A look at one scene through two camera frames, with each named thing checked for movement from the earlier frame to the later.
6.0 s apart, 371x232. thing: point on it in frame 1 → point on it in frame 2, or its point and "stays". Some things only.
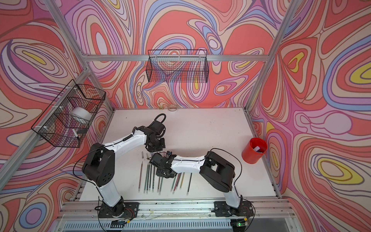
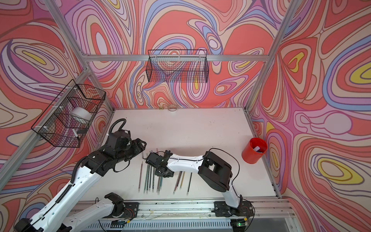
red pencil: (140, 177) stays
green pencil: (145, 184) stays
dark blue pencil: (147, 191) stays
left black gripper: (151, 149) → (138, 147)
